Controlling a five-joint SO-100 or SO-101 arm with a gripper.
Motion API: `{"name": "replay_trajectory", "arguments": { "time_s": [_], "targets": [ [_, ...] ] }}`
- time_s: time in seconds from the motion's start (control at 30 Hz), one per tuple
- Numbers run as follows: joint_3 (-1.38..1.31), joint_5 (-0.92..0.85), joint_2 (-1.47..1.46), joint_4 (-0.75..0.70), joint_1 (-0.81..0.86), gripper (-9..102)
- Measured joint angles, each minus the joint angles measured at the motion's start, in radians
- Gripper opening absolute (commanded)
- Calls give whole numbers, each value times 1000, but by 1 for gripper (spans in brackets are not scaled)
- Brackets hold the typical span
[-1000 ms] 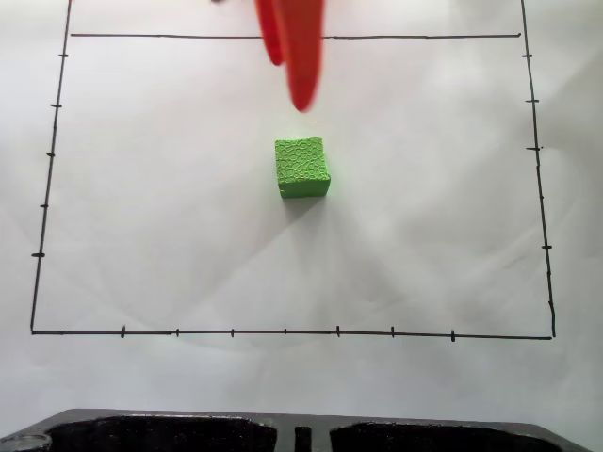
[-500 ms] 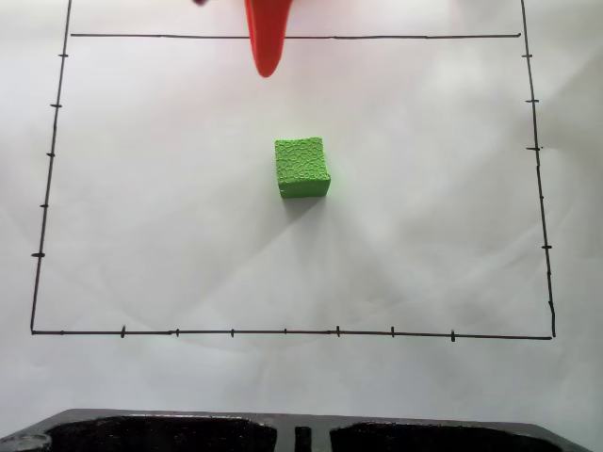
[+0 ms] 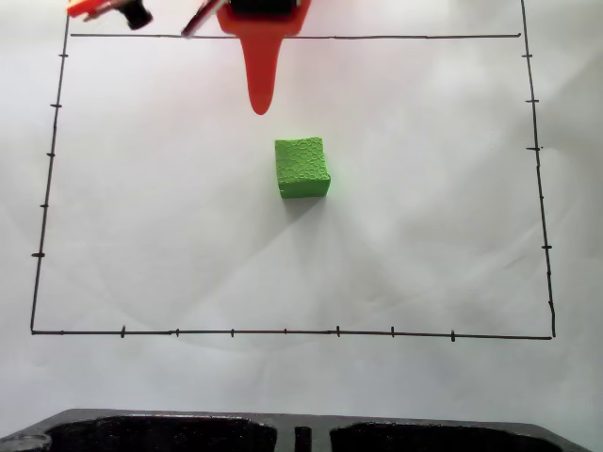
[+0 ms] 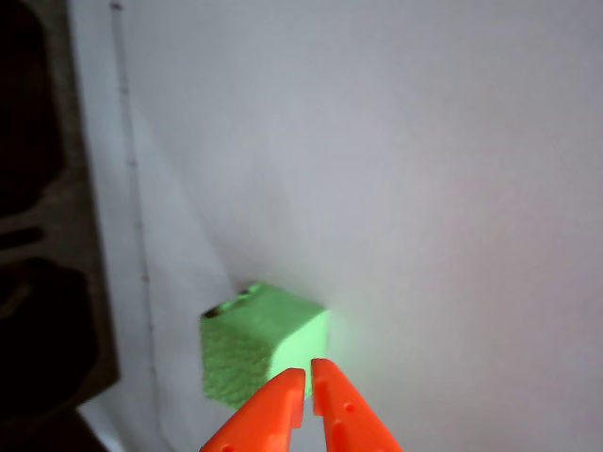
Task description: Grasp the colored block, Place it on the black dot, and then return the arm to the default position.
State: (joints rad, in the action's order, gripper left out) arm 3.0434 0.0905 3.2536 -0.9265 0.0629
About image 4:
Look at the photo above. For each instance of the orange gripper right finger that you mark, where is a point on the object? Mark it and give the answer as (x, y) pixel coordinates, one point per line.
(348, 419)

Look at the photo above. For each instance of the green textured foam cube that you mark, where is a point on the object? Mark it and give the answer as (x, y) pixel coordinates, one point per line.
(245, 348)

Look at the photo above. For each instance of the white paper sheet black frame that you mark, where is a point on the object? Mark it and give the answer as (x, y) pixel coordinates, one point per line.
(400, 188)

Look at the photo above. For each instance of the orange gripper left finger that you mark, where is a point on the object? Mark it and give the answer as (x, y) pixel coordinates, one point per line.
(264, 419)

